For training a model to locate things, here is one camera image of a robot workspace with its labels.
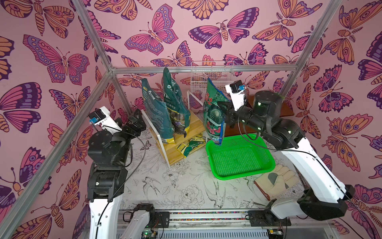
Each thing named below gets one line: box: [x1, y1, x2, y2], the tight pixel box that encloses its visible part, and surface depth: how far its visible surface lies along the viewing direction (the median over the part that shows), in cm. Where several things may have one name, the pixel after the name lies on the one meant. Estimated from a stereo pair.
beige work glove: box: [253, 164, 305, 201], surface depth 85 cm
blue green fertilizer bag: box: [202, 77, 230, 146], surface depth 62 cm
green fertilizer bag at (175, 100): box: [163, 67, 191, 138], surface depth 70 cm
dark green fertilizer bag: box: [141, 78, 177, 144], surface depth 68 cm
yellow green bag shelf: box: [176, 134, 206, 158], surface depth 96 cm
